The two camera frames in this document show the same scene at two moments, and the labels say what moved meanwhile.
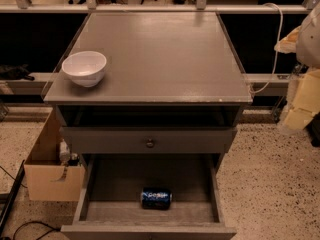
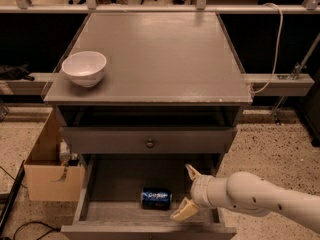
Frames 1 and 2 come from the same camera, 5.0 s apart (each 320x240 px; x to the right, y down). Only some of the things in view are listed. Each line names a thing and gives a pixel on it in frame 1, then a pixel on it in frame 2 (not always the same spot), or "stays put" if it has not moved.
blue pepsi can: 156,198 stays put
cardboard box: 49,179 stays put
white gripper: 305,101 → 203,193
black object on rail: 15,72 stays put
